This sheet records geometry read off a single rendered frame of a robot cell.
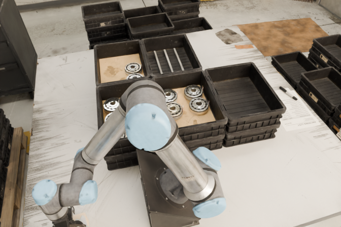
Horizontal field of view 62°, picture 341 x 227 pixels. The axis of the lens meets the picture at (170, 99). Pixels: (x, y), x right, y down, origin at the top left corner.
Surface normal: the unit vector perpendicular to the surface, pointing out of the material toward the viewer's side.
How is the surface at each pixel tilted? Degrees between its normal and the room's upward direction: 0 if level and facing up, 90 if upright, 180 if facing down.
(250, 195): 0
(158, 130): 76
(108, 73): 0
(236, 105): 0
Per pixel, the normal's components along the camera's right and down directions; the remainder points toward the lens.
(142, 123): 0.04, 0.50
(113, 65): -0.02, -0.72
